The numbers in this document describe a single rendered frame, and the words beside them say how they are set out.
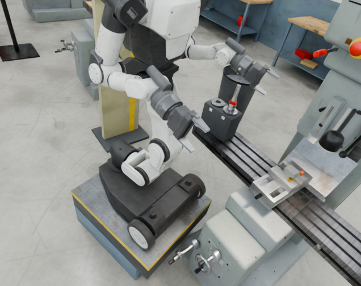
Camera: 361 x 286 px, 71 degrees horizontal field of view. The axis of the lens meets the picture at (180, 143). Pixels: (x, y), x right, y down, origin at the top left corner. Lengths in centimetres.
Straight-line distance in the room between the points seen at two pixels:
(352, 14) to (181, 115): 58
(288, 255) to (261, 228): 82
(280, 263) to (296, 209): 75
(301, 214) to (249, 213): 26
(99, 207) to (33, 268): 63
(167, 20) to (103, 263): 171
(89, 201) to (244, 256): 109
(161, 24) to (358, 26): 62
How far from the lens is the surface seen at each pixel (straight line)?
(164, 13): 100
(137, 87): 87
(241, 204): 148
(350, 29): 98
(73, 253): 220
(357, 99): 113
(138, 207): 167
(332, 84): 116
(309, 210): 156
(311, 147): 178
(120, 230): 179
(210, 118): 165
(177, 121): 82
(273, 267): 215
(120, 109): 272
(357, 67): 108
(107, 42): 101
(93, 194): 195
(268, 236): 145
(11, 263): 229
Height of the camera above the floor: 198
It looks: 42 degrees down
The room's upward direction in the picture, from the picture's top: 12 degrees clockwise
